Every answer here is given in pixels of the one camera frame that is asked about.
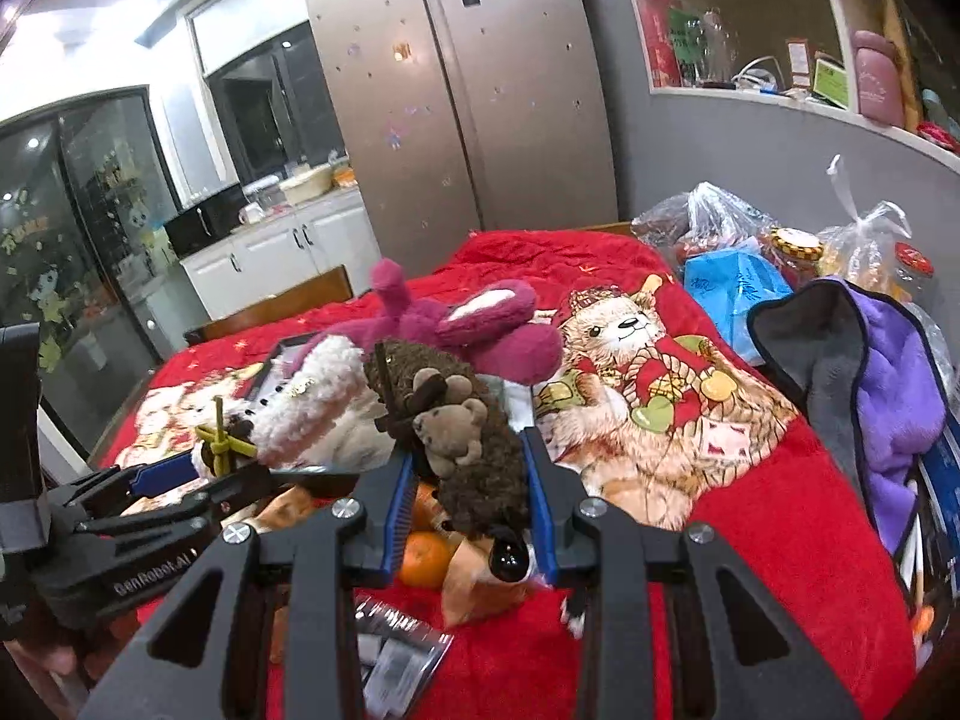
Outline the brown plush toy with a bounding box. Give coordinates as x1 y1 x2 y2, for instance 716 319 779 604
364 340 533 541

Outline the sliding glass door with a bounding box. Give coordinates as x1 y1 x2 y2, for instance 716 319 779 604
0 86 185 466

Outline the magenta plush toy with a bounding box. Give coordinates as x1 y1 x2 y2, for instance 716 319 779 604
300 259 563 391

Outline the purple and grey towel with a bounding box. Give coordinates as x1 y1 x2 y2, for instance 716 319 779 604
748 277 960 556

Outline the white plush toy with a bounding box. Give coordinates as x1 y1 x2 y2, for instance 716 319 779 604
191 334 398 477

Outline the tall red box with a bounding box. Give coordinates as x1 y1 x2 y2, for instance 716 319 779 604
636 0 680 89

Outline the tall green box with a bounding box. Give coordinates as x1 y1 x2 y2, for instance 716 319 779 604
667 7 710 87

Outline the dark kitchen window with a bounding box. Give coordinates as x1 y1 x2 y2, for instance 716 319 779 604
202 19 350 185

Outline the clear knotted plastic bag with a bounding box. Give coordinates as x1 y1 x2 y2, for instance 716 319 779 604
817 154 938 301

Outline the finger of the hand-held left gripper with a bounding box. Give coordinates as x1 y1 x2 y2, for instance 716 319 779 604
45 454 207 515
75 465 355 541

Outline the white wall shelf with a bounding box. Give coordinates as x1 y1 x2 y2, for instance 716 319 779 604
611 0 960 160

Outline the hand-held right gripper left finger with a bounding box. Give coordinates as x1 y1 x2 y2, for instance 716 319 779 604
79 457 417 720

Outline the white kitchen cabinet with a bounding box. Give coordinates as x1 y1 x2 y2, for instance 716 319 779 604
180 187 383 323

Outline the silver foil packet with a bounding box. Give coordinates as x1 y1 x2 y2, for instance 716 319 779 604
352 592 455 720

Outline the wooden chair back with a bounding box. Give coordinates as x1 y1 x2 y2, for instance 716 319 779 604
184 264 355 346

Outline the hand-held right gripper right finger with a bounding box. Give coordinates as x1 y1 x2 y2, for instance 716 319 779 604
521 427 863 720

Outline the silver double-door refrigerator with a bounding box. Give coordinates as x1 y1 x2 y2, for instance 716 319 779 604
304 0 620 278

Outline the blue plastic bag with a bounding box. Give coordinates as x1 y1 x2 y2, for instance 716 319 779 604
682 249 794 365

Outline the small green box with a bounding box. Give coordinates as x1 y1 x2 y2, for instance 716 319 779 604
812 56 856 107

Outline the cardboard box with blue print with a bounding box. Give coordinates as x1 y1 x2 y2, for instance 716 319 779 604
896 427 960 676

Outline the pink bottle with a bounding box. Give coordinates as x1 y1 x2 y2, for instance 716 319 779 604
851 30 907 125

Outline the black microwave oven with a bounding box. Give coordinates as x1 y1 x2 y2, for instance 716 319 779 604
163 181 252 260

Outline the jar with checked yellow lid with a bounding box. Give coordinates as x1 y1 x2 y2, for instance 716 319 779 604
757 227 826 286

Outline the cream food bowl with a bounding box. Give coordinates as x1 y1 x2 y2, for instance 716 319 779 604
279 165 335 203

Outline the red printed blanket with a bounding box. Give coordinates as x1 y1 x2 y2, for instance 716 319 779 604
86 229 920 720

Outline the brown paper bag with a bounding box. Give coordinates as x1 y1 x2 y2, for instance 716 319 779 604
881 0 923 132

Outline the jar with red lid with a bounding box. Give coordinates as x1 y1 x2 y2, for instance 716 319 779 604
892 242 935 301

